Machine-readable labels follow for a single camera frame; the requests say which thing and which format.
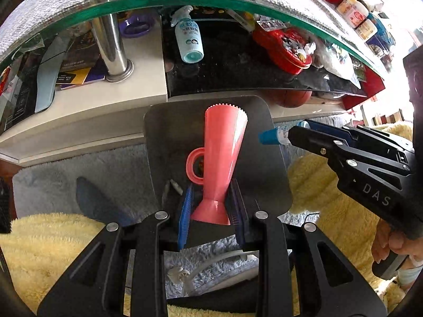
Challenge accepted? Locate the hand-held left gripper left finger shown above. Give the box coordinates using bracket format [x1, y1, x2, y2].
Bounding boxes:
[36, 185, 195, 317]

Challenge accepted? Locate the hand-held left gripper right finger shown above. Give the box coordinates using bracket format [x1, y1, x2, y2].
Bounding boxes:
[231, 180, 387, 317]

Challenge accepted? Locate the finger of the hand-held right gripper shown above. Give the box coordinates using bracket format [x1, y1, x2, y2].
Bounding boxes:
[289, 125, 413, 176]
[299, 120, 413, 160]

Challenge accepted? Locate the small tube with blue cap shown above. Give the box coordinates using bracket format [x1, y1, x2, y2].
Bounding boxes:
[259, 122, 310, 145]

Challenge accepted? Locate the person's right forearm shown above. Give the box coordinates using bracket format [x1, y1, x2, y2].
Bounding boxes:
[395, 254, 423, 291]

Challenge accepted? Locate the person's right hand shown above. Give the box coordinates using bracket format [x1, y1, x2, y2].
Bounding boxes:
[371, 220, 413, 265]

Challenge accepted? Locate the small white scrap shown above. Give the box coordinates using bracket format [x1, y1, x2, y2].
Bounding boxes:
[163, 179, 183, 203]

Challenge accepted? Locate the orange basketball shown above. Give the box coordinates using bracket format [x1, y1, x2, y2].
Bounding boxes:
[275, 89, 313, 108]

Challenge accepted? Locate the red box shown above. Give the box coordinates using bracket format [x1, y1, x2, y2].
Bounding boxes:
[341, 67, 386, 110]

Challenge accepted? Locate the clear plastic bag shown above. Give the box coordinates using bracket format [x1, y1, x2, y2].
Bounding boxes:
[315, 39, 355, 80]

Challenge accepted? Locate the red cartoon tin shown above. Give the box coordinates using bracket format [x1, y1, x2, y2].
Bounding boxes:
[252, 27, 313, 75]

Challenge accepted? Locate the small white labelled jar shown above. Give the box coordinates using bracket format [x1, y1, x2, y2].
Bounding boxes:
[355, 18, 379, 42]

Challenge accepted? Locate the blue packet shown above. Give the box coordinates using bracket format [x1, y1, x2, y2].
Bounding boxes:
[366, 12, 396, 57]

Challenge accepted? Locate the grey fluffy rug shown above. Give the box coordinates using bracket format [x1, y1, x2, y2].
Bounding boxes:
[11, 135, 319, 301]

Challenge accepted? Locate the glass coffee table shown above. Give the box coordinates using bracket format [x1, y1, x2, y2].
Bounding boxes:
[0, 0, 397, 169]

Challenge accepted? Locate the pale blue spray bottle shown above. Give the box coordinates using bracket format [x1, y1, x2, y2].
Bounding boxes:
[171, 6, 205, 63]

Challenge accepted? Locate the yellow and purple book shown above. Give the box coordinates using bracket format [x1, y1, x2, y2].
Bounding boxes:
[54, 66, 106, 91]

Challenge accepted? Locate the metal table leg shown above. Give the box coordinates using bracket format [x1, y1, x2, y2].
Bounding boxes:
[91, 14, 135, 83]

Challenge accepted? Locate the pale blue plastic strip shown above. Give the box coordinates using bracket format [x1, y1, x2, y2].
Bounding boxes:
[34, 35, 72, 113]

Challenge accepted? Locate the black magazine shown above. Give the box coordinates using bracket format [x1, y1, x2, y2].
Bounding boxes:
[59, 35, 104, 71]

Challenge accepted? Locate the purple bowl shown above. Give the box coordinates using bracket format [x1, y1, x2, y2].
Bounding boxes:
[118, 16, 156, 38]

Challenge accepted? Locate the white cable with plug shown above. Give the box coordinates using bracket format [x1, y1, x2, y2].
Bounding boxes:
[167, 250, 259, 296]

